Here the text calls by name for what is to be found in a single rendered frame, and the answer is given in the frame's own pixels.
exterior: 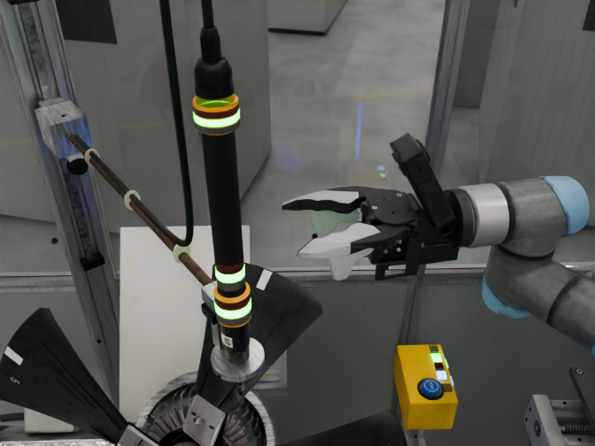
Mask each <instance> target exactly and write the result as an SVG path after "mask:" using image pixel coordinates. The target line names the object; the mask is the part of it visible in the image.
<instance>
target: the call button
mask: <svg viewBox="0 0 595 446"><path fill-rule="evenodd" d="M421 391H422V393H423V394H424V395H426V396H430V397H435V396H438V395H439V394H440V392H441V385H440V384H439V383H438V382H437V380H432V379H426V380H424V381H423V382H422V384H421Z"/></svg>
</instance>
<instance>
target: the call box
mask: <svg viewBox="0 0 595 446"><path fill-rule="evenodd" d="M429 346H437V347H438V350H439V353H430V349H429ZM432 354H440V357H441V359H442V360H441V361H438V362H442V363H443V366H444V370H436V368H435V366H434V363H438V362H434V361H433V359H432V356H431V355H432ZM437 371H445V374H446V377H447V378H446V379H442V380H439V379H438V378H437ZM393 373H394V378H395V382H396V387H397V392H398V399H399V403H400V408H401V412H402V416H403V421H404V425H405V429H406V430H422V429H451V428H452V423H453V420H454V416H455V412H456V409H457V406H458V399H457V397H456V394H455V391H454V388H453V385H452V380H451V377H450V374H449V371H448V368H447V365H446V362H445V359H444V354H443V351H442V348H441V345H440V344H422V345H398V346H397V349H396V356H395V362H394V368H393ZM426 379H432V380H437V382H438V383H439V384H440V385H441V392H440V394H439V395H438V396H435V397H430V396H426V395H424V394H423V393H422V391H421V384H422V382H423V381H424V380H426ZM447 383H451V385H452V392H444V390H443V386H442V384H447Z"/></svg>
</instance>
